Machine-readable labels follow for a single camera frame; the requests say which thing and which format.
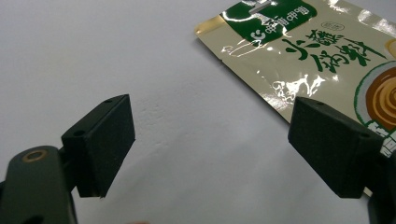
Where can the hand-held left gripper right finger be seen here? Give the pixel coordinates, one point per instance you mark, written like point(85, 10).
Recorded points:
point(333, 146)

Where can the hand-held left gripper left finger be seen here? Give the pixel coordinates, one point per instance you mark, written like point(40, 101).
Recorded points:
point(99, 146)

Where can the beige green sauce packet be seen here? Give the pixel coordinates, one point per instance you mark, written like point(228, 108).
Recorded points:
point(299, 59)

